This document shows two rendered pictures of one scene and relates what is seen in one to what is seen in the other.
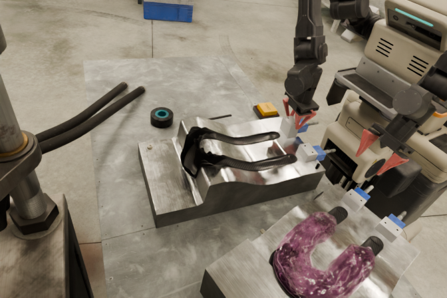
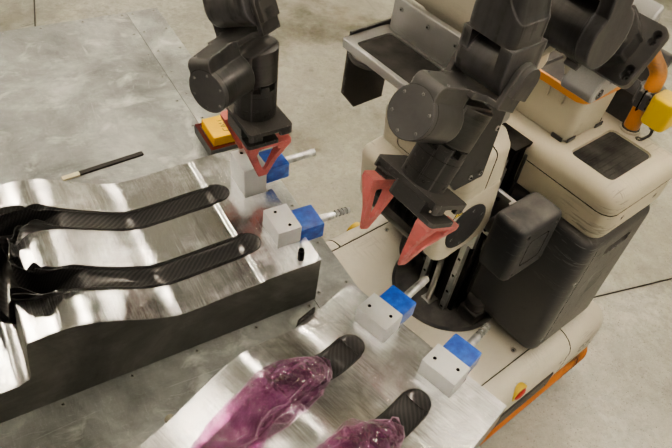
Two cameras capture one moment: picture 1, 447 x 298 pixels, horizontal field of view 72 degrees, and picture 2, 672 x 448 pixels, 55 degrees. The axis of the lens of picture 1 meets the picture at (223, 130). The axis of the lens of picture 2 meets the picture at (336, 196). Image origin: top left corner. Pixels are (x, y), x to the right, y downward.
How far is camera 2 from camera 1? 0.26 m
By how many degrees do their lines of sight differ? 7
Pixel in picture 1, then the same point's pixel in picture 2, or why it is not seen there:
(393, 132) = (413, 173)
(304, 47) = (222, 1)
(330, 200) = (329, 324)
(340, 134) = not seen: hidden behind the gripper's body
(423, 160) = (565, 195)
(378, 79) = (430, 43)
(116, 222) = not seen: outside the picture
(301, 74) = (218, 64)
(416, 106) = (425, 121)
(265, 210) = (196, 365)
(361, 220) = (391, 358)
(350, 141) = not seen: hidden behind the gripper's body
